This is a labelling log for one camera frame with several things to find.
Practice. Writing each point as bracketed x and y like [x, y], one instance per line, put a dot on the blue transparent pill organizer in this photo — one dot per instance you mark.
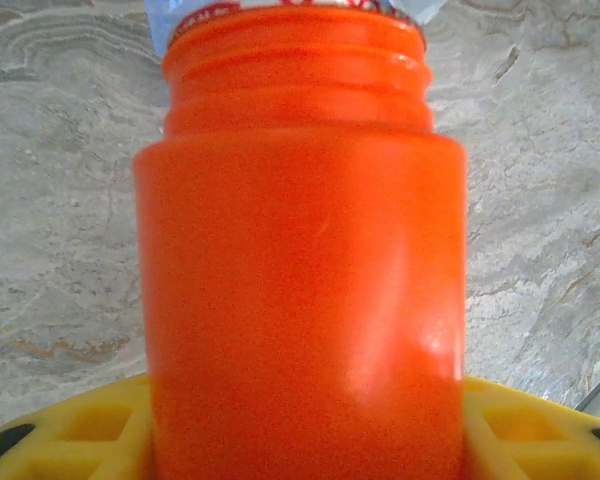
[157, 25]

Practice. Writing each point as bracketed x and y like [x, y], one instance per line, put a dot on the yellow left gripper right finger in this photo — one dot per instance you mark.
[475, 440]

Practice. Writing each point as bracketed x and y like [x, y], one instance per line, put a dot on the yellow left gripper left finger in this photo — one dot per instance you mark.
[135, 440]

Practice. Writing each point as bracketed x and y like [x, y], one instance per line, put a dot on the orange plastic pill bottle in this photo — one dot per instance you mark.
[300, 250]

